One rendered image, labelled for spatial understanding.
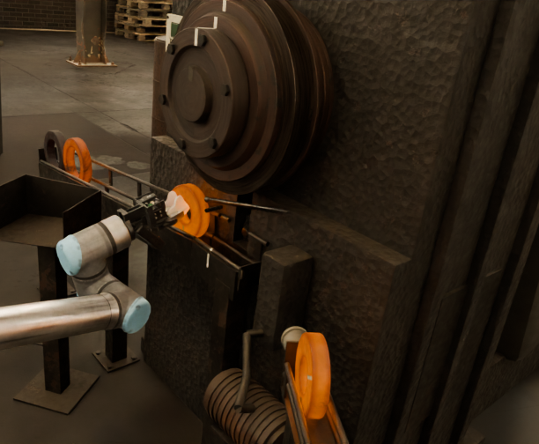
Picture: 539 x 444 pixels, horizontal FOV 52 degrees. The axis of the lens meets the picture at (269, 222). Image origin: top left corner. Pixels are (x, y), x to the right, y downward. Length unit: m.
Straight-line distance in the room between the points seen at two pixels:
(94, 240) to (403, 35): 0.84
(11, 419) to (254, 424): 1.01
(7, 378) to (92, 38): 6.61
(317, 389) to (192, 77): 0.69
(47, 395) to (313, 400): 1.25
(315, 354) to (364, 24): 0.66
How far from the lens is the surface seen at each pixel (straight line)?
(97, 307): 1.34
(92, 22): 8.32
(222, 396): 1.29
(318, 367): 0.99
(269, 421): 1.22
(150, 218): 1.47
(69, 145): 2.21
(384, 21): 1.18
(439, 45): 1.11
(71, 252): 1.40
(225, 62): 1.16
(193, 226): 1.54
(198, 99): 1.23
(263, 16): 1.20
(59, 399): 2.06
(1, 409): 2.08
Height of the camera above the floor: 1.36
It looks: 23 degrees down
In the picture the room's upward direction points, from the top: 7 degrees clockwise
